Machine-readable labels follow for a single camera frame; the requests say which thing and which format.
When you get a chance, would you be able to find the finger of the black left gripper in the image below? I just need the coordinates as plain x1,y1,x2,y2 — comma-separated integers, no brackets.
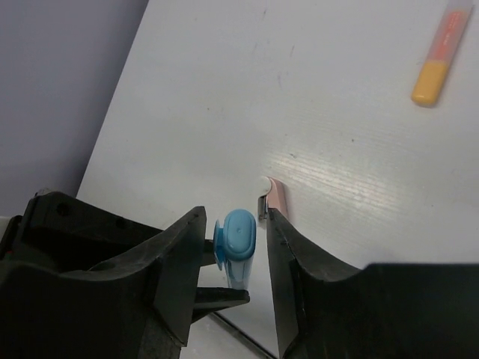
1,191,176,273
190,239,250,324

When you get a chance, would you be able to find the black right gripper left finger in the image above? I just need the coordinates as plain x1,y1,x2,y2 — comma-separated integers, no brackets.
1,206,206,358

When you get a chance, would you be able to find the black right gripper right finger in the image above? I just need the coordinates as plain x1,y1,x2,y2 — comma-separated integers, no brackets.
267,209,478,358

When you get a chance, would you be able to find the light blue highlighter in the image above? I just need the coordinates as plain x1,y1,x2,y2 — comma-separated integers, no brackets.
213,209,257,290

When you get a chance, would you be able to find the orange pink highlighter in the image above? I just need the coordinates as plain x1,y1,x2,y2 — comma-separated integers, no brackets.
411,1,474,107

